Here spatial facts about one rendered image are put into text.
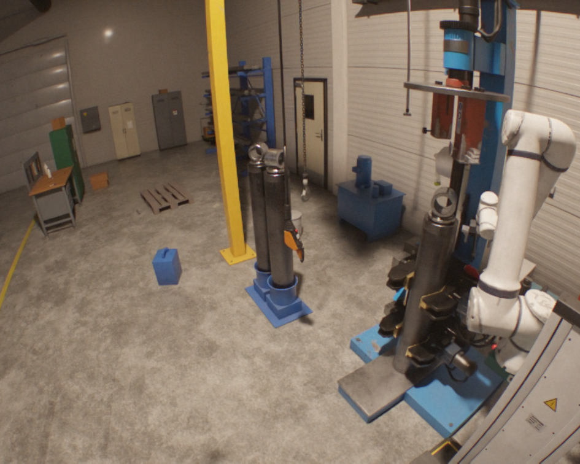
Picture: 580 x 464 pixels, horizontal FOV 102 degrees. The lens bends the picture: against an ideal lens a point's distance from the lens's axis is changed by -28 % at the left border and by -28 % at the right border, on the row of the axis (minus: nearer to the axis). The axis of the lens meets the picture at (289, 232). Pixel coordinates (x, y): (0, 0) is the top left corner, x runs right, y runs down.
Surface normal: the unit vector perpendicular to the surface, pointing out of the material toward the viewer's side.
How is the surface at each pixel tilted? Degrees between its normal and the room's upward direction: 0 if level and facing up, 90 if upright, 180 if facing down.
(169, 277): 90
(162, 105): 90
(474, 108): 90
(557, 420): 90
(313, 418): 0
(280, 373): 0
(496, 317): 75
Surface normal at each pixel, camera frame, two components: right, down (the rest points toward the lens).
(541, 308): -0.01, -0.81
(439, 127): -0.08, 0.48
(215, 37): 0.50, 0.40
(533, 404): -0.89, 0.25
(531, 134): -0.40, 0.21
